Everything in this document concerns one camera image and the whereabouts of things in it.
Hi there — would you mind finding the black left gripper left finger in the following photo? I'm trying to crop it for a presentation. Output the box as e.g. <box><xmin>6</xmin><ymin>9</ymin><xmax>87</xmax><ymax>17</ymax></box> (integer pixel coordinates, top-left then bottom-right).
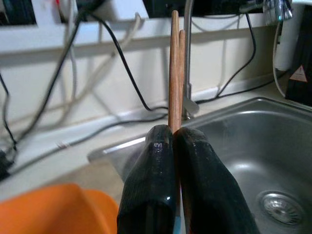
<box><xmin>117</xmin><ymin>123</ymin><xmax>180</xmax><ymax>234</ymax></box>

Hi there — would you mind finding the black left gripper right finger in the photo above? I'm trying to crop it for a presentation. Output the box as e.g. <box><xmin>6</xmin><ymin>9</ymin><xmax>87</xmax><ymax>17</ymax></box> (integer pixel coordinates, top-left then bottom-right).
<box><xmin>173</xmin><ymin>126</ymin><xmax>259</xmax><ymax>234</ymax></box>

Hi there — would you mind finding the stainless steel sink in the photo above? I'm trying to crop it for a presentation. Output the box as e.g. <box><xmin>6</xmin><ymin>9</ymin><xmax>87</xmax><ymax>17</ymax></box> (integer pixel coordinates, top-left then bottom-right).
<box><xmin>87</xmin><ymin>96</ymin><xmax>312</xmax><ymax>234</ymax></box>

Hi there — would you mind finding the metal sink drain strainer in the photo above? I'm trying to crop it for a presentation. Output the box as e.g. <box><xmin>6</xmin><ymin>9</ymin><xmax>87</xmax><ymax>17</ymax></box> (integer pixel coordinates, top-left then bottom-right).
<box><xmin>258</xmin><ymin>191</ymin><xmax>305</xmax><ymax>225</ymax></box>

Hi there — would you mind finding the steel faucet lever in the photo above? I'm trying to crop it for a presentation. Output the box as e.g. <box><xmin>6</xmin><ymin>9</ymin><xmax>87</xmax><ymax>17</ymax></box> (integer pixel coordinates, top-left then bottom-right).
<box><xmin>184</xmin><ymin>97</ymin><xmax>200</xmax><ymax>116</ymax></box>

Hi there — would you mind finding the orange plastic bowl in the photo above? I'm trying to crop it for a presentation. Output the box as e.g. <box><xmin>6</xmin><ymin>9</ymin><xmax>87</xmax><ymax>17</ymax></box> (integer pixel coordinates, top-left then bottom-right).
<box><xmin>0</xmin><ymin>184</ymin><xmax>120</xmax><ymax>234</ymax></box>

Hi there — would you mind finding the steel faucet pipe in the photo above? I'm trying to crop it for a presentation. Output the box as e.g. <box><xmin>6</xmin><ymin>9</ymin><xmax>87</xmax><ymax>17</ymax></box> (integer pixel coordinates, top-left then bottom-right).
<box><xmin>184</xmin><ymin>0</ymin><xmax>198</xmax><ymax>120</ymax></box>

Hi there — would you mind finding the black appliance with warning label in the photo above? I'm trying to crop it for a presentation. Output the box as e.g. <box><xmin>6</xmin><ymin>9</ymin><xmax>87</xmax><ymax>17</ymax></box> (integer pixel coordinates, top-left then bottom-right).
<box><xmin>285</xmin><ymin>0</ymin><xmax>312</xmax><ymax>107</ymax></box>

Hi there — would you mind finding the white filter canister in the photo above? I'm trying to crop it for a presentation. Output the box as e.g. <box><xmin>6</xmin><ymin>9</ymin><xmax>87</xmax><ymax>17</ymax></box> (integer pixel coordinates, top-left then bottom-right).
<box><xmin>273</xmin><ymin>3</ymin><xmax>305</xmax><ymax>71</ymax></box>

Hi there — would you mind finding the chrome tap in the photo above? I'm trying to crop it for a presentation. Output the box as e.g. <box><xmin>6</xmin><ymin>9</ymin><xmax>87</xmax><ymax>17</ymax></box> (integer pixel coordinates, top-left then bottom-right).
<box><xmin>238</xmin><ymin>0</ymin><xmax>293</xmax><ymax>26</ymax></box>

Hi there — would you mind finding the black power cable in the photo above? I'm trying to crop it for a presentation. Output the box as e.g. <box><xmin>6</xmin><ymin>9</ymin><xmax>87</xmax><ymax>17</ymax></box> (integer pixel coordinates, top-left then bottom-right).
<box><xmin>92</xmin><ymin>14</ymin><xmax>171</xmax><ymax>114</ymax></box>
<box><xmin>195</xmin><ymin>12</ymin><xmax>256</xmax><ymax>103</ymax></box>
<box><xmin>9</xmin><ymin>113</ymin><xmax>171</xmax><ymax>174</ymax></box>

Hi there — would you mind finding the white hose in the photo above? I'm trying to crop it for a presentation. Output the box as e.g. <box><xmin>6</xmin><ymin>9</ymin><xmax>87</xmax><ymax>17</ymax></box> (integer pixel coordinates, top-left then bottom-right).
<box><xmin>272</xmin><ymin>24</ymin><xmax>288</xmax><ymax>96</ymax></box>

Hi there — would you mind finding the white cable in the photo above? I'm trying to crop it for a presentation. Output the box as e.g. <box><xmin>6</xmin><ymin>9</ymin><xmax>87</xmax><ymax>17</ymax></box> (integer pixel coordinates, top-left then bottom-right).
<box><xmin>14</xmin><ymin>13</ymin><xmax>143</xmax><ymax>127</ymax></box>

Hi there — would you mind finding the thick black cable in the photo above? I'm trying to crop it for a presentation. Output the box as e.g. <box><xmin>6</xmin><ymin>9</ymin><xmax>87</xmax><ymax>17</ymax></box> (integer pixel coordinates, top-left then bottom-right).
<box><xmin>9</xmin><ymin>0</ymin><xmax>103</xmax><ymax>152</ymax></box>

